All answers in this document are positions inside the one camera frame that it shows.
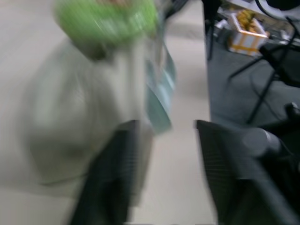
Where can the pale green zip pouch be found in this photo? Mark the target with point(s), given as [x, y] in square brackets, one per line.
[77, 117]

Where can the white and yellow box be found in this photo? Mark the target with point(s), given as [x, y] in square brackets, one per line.
[247, 35]

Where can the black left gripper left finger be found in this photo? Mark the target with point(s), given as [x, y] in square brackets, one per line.
[110, 178]

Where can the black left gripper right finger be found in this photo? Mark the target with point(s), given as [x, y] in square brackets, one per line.
[229, 182]

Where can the black tripod stand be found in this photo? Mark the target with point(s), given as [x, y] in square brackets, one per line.
[269, 70]

